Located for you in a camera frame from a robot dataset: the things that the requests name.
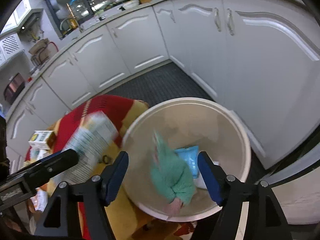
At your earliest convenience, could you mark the white trash bucket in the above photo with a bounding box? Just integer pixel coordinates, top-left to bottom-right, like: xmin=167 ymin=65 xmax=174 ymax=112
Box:
xmin=123 ymin=98 xmax=251 ymax=222

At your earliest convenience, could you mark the red yellow rose blanket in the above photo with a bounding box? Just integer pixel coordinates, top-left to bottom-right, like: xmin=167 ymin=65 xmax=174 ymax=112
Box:
xmin=25 ymin=95 xmax=196 ymax=239

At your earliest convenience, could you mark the blue plastic packet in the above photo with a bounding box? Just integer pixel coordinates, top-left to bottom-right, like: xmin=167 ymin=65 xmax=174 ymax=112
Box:
xmin=174 ymin=145 xmax=199 ymax=179

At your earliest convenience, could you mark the rainbow medicine box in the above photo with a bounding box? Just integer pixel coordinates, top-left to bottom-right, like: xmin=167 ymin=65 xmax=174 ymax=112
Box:
xmin=28 ymin=130 xmax=56 ymax=150

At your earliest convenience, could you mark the green white milk carton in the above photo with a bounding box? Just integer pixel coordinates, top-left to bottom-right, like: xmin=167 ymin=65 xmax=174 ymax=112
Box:
xmin=53 ymin=111 xmax=118 ymax=185

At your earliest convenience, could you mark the chrome kitchen faucet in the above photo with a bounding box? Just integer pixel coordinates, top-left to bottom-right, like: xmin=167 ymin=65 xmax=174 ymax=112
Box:
xmin=59 ymin=17 xmax=84 ymax=33

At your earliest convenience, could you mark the green fluffy cloth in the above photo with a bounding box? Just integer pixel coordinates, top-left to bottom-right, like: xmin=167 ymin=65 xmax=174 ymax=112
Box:
xmin=150 ymin=132 xmax=196 ymax=217

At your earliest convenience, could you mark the beige bowl on rack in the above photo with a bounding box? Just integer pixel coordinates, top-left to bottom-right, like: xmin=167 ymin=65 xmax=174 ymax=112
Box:
xmin=28 ymin=38 xmax=49 ymax=55

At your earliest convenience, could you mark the dark red rice cooker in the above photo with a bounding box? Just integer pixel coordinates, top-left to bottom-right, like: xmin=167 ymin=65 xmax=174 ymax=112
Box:
xmin=3 ymin=73 xmax=25 ymax=105

